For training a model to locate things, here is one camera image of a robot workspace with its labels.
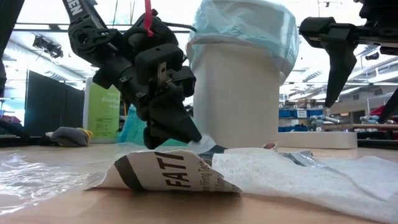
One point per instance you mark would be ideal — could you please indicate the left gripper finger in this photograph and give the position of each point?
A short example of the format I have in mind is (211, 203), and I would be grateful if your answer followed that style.
(186, 82)
(171, 121)

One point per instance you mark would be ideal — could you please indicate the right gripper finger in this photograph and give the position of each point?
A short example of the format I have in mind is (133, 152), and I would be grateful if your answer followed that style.
(392, 105)
(340, 56)

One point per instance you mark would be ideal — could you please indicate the small white printed paper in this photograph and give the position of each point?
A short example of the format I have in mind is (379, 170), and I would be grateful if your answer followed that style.
(174, 174)

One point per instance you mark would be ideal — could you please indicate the white plastic trash bin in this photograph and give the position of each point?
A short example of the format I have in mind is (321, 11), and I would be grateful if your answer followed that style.
(236, 102)

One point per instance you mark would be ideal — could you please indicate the white bin lid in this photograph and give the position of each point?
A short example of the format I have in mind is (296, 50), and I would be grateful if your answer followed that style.
(317, 140)

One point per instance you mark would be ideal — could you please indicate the light blue bin liner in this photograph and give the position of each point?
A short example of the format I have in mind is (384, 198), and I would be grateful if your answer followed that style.
(245, 21)

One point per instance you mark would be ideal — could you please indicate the silver foil wrapper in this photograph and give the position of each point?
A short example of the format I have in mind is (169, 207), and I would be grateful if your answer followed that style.
(303, 158)

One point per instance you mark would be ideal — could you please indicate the large white paper sheet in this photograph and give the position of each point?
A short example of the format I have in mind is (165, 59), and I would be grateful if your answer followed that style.
(295, 183)

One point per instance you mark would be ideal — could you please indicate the clear plastic film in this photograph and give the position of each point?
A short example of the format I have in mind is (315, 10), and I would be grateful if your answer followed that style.
(37, 177)

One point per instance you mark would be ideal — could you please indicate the pale blue robot arm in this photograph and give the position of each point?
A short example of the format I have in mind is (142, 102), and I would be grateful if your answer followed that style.
(371, 119)
(326, 119)

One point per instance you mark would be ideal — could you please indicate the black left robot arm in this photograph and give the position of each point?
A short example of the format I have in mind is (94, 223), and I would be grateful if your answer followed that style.
(87, 34)

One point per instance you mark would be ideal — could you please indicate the folded teal trash bag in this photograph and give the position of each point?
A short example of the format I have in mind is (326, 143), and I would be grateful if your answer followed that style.
(132, 130)

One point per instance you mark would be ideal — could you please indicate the dark red bag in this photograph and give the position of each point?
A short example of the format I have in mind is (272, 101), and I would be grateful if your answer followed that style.
(9, 119)

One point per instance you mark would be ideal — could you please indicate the black ceiling dome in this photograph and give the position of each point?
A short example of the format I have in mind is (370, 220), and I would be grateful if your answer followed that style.
(372, 56)

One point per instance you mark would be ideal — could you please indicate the wooden bench top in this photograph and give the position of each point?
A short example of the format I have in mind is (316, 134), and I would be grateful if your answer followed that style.
(357, 126)

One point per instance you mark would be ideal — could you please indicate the blue storage bin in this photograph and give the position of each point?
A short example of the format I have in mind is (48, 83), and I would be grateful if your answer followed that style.
(286, 113)
(292, 128)
(314, 112)

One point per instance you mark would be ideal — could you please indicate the green wipes canister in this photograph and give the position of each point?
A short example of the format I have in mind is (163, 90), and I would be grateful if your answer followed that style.
(99, 124)

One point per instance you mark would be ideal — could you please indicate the gray yellow work glove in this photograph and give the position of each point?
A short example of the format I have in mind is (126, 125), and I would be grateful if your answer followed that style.
(70, 137)

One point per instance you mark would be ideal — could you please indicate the black room divider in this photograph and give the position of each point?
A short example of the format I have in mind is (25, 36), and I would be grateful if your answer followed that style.
(46, 105)

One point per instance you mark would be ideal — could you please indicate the black ceiling camera device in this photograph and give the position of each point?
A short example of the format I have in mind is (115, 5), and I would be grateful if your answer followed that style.
(48, 46)

